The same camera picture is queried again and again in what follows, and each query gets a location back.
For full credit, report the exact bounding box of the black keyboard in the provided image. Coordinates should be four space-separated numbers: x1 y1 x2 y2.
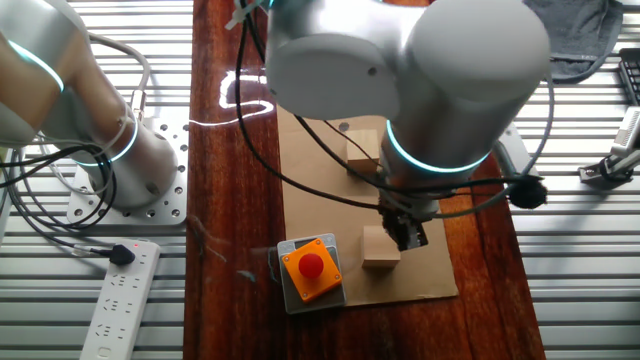
618 47 640 107

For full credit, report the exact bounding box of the white power strip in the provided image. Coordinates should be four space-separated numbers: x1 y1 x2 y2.
79 239 162 360

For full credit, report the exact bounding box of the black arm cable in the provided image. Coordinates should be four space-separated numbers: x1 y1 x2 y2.
233 0 396 211
293 115 544 194

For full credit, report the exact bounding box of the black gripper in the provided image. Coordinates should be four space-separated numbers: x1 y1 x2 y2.
378 197 441 251

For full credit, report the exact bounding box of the red-brown wooden board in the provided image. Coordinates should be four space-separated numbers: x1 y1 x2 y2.
182 0 547 360

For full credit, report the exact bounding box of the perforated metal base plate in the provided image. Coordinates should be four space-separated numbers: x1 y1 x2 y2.
66 117 190 226

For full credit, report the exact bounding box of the grey cable with metal connector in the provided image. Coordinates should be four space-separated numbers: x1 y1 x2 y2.
87 32 153 124

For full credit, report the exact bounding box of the brown cardboard sheet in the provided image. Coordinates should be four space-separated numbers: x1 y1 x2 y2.
276 104 460 307

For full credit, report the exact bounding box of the small silver camera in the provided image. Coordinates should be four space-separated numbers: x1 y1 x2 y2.
608 105 640 160

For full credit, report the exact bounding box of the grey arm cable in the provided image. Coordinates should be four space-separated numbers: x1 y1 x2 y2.
433 74 556 220

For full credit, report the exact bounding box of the metal camera mount rail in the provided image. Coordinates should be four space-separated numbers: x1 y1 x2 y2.
578 148 640 191

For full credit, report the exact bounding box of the black round cable connector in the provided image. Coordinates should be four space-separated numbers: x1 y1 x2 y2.
508 174 549 210

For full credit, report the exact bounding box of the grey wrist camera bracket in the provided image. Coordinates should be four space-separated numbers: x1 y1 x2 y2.
492 122 529 179

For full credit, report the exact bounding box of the black base cable bundle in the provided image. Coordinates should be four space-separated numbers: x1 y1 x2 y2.
0 143 119 231

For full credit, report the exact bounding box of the grey towel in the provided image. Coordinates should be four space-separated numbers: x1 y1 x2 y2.
522 0 625 85

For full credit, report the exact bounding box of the orange red emergency stop button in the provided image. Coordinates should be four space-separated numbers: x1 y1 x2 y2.
276 232 348 316

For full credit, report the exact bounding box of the black power plug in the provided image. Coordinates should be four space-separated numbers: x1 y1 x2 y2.
106 242 137 267

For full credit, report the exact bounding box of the light wooden block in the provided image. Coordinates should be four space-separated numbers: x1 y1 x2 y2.
360 224 402 270
345 128 382 175

